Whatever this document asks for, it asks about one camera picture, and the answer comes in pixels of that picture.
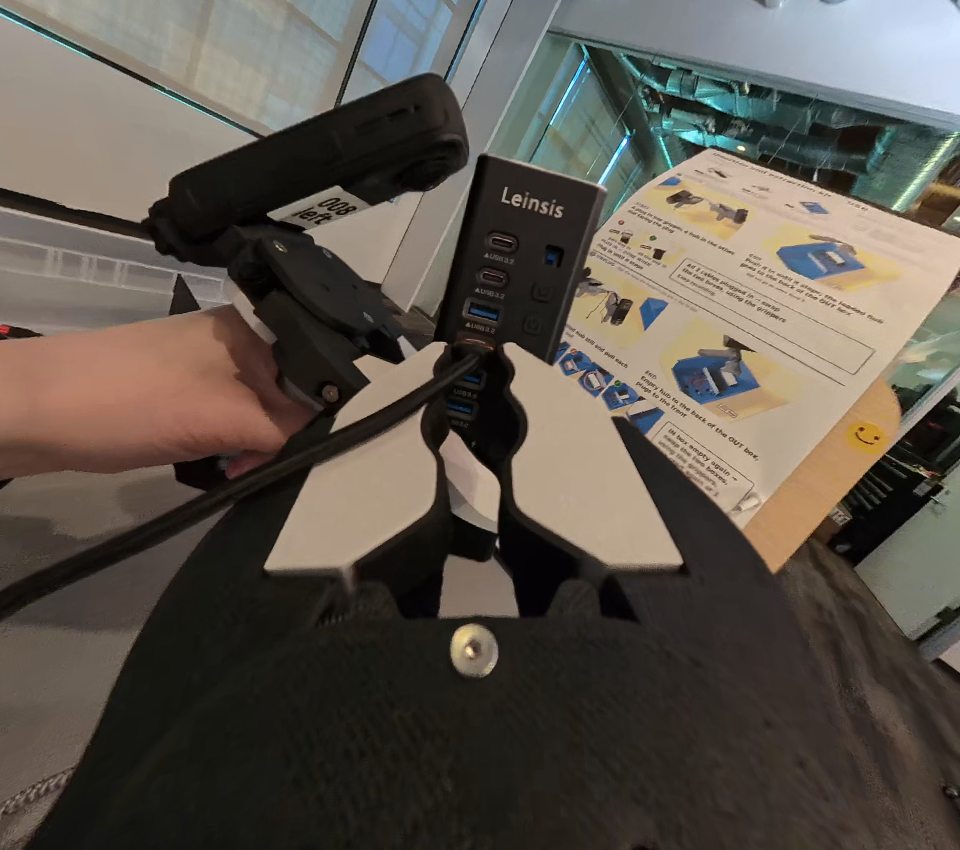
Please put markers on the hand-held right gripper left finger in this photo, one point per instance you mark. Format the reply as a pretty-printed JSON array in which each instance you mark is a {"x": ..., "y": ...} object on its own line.
[{"x": 337, "y": 497}]

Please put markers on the person's left forearm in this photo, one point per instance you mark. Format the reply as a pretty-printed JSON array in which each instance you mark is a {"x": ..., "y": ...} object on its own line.
[{"x": 34, "y": 407}]

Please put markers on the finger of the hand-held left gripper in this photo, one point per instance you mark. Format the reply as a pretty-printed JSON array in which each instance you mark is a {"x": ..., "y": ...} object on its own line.
[
  {"x": 472, "y": 490},
  {"x": 379, "y": 368}
]

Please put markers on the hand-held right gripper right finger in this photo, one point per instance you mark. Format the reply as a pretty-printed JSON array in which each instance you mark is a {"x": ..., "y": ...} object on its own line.
[{"x": 592, "y": 490}]

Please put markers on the glass door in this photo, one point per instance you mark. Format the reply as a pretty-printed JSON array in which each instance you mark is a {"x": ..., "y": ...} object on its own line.
[{"x": 592, "y": 114}]

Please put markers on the yellow smiley sticker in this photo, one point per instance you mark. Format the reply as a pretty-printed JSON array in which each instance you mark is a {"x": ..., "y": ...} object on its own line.
[{"x": 868, "y": 436}]

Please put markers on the printed instruction sheet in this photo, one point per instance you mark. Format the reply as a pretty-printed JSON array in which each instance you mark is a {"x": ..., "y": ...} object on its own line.
[{"x": 750, "y": 310}]

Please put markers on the black multi-port usb hub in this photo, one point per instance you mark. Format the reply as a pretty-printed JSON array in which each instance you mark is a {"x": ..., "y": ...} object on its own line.
[{"x": 525, "y": 227}]

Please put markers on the clear plastic bin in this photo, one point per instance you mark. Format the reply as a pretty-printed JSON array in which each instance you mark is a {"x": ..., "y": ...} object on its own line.
[{"x": 90, "y": 265}]

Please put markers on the person's left hand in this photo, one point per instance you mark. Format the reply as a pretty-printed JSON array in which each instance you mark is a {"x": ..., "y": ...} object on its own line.
[{"x": 165, "y": 392}]

